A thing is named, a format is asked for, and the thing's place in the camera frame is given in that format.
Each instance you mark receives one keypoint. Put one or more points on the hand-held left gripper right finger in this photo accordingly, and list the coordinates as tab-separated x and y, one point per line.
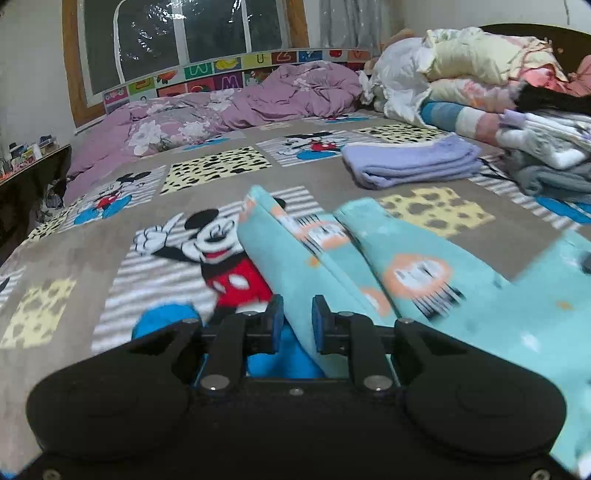
318	321

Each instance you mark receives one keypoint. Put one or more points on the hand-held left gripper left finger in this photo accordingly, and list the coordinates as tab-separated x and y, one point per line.
277	319

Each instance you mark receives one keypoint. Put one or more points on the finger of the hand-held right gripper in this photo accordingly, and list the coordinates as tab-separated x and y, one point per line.
585	262

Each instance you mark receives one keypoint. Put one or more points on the teal lion print pants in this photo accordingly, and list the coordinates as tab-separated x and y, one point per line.
438	295

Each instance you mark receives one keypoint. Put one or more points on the grey folded clothes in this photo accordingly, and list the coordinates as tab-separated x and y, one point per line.
545	177

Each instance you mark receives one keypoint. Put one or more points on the white folded clothes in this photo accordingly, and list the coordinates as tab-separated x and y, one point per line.
545	136

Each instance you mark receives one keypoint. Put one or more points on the cartoon printed bed blanket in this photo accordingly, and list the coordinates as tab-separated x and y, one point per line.
161	258

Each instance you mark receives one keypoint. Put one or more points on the black cloth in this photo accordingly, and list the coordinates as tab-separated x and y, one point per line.
549	99

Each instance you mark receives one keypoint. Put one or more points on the lavender folded towel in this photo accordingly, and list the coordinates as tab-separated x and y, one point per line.
411	161

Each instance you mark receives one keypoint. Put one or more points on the blue pink striped blanket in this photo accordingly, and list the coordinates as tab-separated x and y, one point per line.
457	117

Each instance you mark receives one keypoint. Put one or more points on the purple floral quilt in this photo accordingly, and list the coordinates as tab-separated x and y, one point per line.
207	115

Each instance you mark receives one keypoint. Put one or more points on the dark wooden headboard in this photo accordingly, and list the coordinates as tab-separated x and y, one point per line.
545	39

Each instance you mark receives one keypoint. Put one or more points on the cream quilted jacket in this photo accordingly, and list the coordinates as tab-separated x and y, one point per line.
489	53

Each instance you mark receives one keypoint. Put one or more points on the alphabet print foam panel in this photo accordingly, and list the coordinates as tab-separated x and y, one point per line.
203	81

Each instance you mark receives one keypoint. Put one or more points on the dark patterned cloth heap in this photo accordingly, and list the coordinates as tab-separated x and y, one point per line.
51	201

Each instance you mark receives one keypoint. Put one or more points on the white ruffled garment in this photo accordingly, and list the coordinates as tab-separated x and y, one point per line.
397	78

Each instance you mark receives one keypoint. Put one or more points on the cluttered side desk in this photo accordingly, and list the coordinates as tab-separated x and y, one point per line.
27	184

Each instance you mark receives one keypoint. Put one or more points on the brown plush toy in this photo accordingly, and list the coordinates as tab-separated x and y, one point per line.
398	36

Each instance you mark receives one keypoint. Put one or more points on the window with plastic film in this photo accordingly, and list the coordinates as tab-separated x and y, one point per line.
184	37

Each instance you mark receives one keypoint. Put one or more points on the grey sheer curtain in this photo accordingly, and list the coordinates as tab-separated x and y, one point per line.
355	21

